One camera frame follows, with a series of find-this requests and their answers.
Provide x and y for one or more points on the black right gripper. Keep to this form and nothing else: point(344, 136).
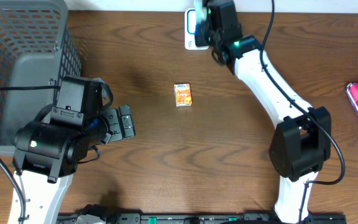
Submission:
point(200, 39)

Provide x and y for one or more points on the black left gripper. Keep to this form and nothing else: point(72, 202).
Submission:
point(117, 123)

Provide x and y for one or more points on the orange white Kleenex tissue pack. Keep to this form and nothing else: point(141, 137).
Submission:
point(183, 95)

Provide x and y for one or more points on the mint green wipes packet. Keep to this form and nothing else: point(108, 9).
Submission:
point(201, 10)

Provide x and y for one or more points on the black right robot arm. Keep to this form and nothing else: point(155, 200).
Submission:
point(301, 142)

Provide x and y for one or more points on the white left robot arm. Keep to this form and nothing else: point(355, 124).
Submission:
point(47, 154)

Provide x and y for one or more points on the white barcode scanner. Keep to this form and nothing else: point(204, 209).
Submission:
point(190, 28)

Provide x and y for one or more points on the dark grey plastic basket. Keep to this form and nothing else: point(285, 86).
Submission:
point(36, 52)

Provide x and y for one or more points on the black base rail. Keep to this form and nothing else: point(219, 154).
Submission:
point(135, 218)

